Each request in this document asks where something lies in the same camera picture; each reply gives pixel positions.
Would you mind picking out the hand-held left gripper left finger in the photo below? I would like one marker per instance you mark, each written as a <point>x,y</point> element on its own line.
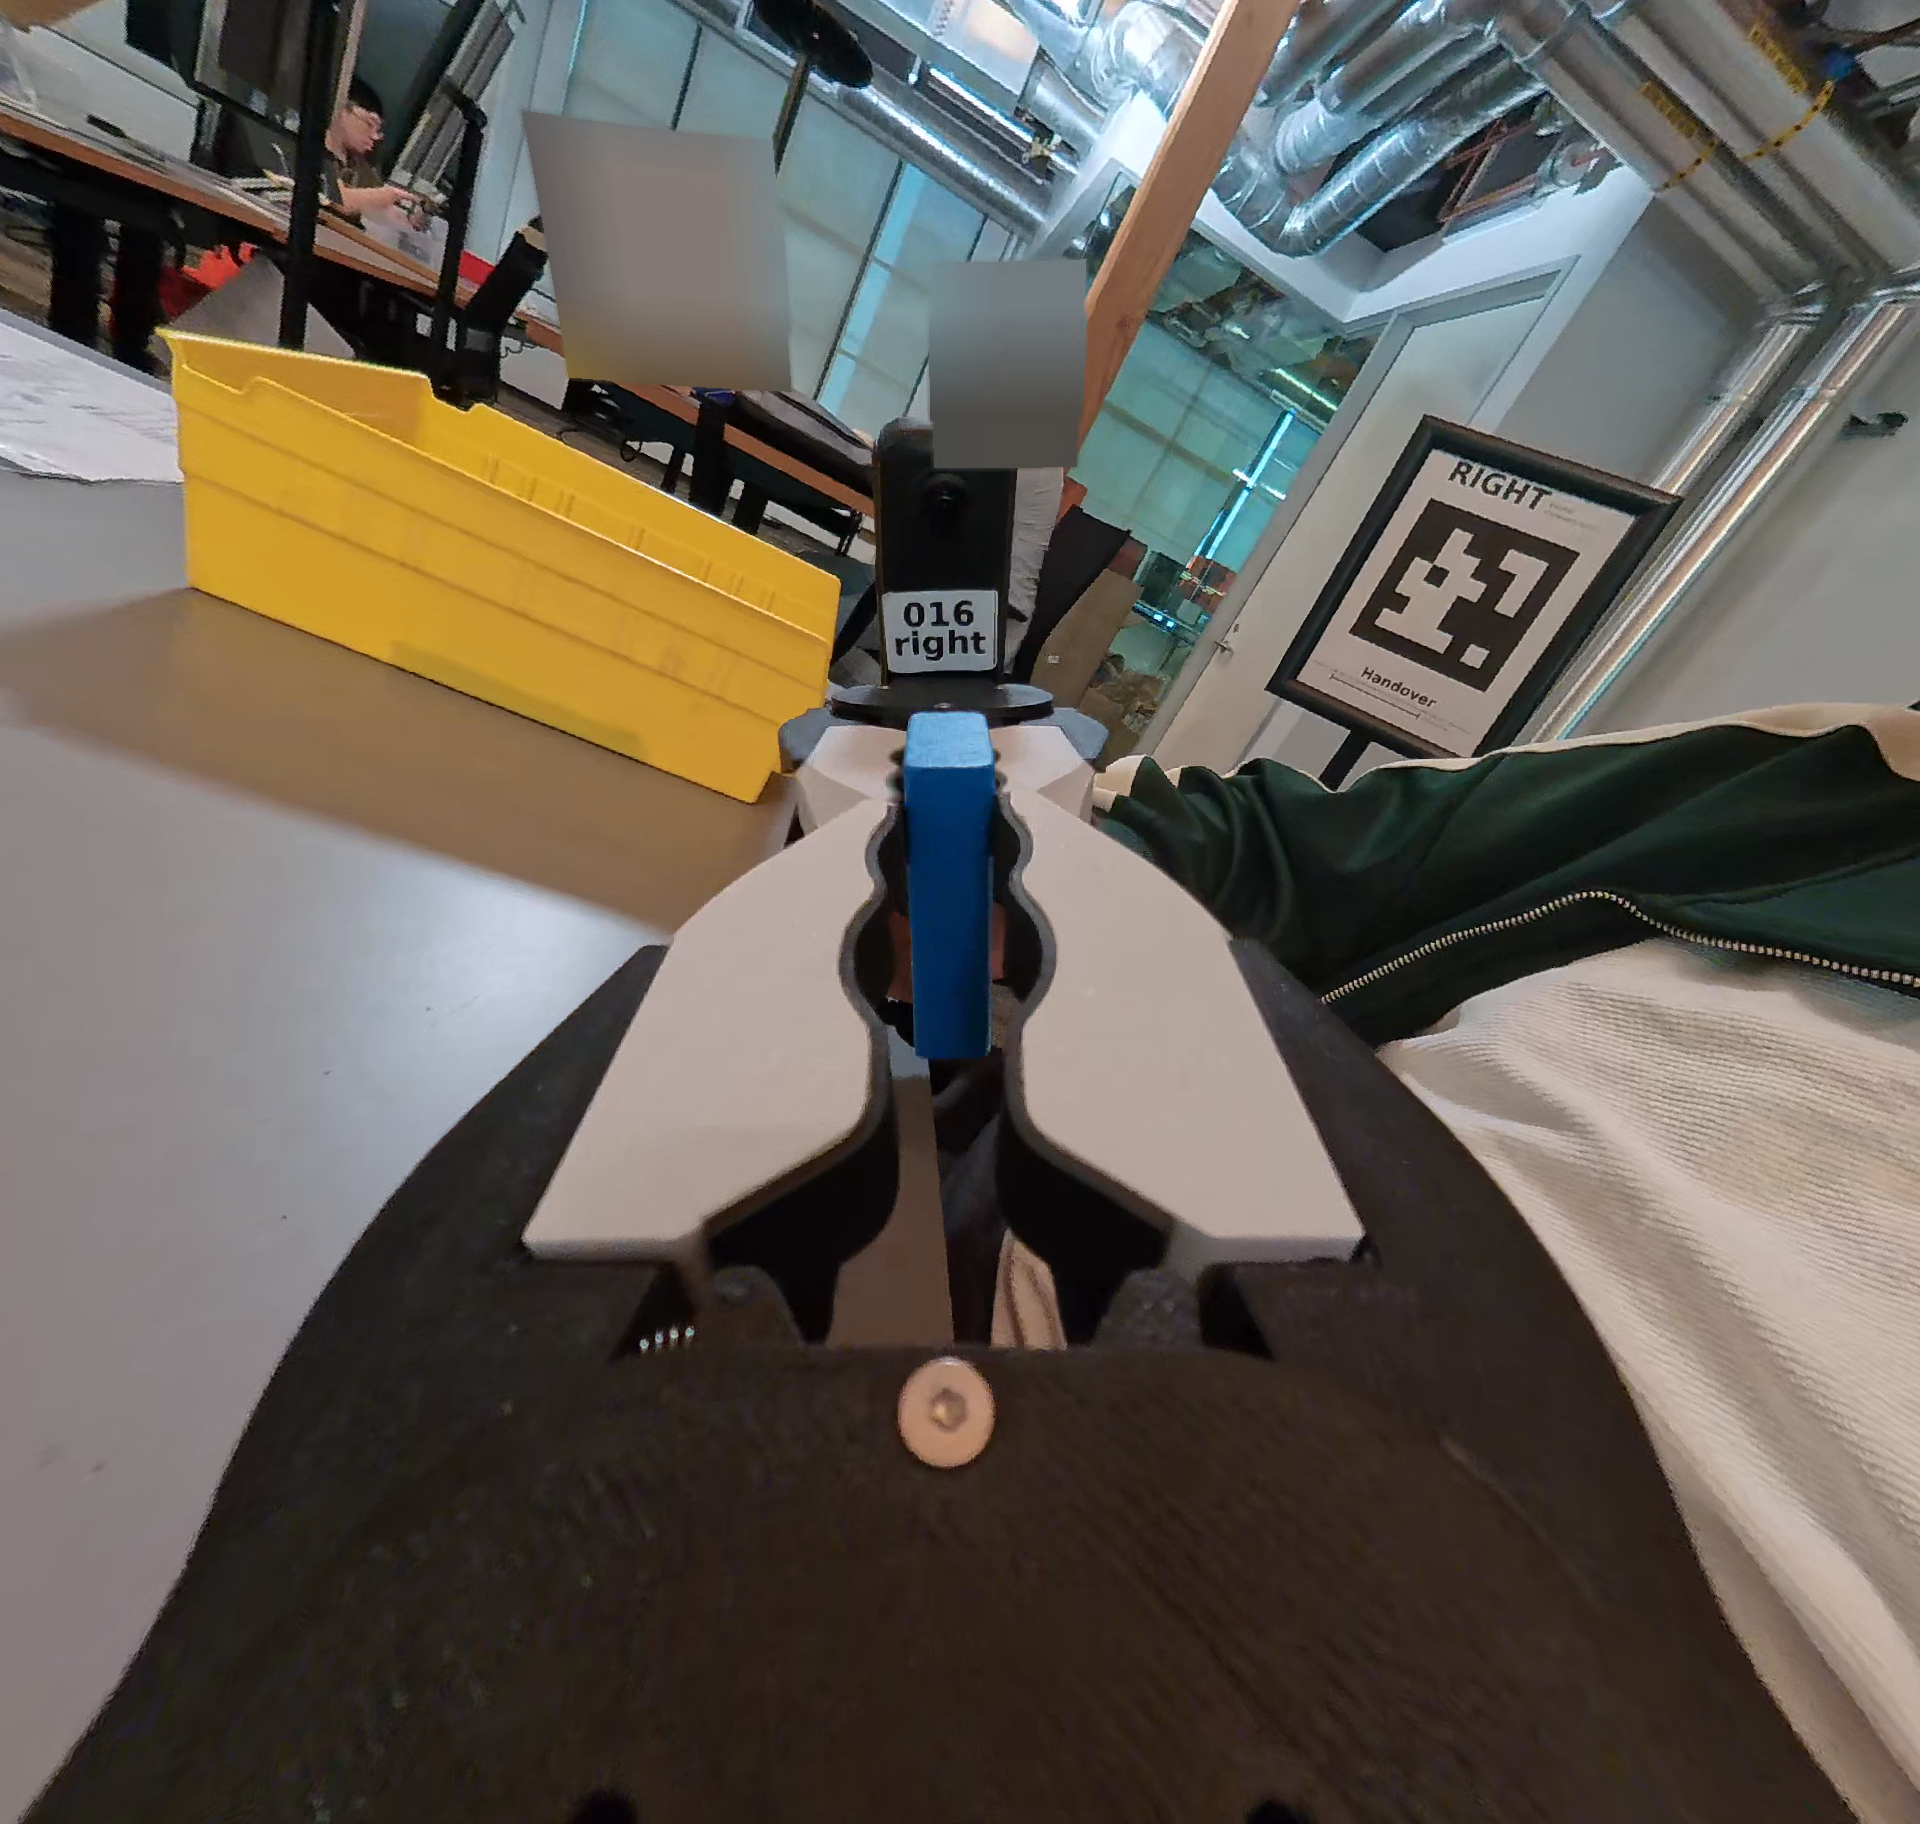
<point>721,1075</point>

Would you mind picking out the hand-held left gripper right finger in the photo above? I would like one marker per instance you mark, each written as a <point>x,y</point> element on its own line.
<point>1171,1075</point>

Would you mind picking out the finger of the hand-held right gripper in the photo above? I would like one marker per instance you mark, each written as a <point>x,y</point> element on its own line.
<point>1043,761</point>
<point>847,765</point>

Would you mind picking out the blue rectangular block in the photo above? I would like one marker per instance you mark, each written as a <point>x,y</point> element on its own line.
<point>947,894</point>

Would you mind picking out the yellow plastic bin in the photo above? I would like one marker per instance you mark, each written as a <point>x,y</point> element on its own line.
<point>450,579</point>

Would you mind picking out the person's right forearm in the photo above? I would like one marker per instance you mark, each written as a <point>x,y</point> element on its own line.
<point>1501,865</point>

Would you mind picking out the wooden office desk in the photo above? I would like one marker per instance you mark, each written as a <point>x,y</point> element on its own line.
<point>751,431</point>
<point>195,190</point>

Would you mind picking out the grey desk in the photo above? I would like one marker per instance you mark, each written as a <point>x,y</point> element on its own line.
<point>225,955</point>

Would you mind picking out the brown cardboard box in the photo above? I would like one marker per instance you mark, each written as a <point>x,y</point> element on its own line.
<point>1081,654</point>

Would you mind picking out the black office chair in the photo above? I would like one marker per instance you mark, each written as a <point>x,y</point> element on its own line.
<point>1088,572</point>
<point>503,302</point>

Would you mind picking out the black bag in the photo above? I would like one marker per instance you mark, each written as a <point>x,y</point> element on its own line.
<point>802,422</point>

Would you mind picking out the framed marker sign on stand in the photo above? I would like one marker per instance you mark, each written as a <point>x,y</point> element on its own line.
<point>1485,579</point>

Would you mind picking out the black disc lamp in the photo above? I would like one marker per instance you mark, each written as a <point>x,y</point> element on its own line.
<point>810,33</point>

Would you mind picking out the silver ceiling ducts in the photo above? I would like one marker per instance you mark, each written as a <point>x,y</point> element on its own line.
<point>1425,100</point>

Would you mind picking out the black monitor on stand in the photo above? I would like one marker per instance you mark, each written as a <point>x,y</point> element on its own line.
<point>270,10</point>
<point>465,70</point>

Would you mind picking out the white printed sheet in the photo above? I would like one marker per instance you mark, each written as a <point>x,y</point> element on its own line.
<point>76,415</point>

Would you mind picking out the wooden support post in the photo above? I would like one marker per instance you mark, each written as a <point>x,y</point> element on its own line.
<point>1215,129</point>

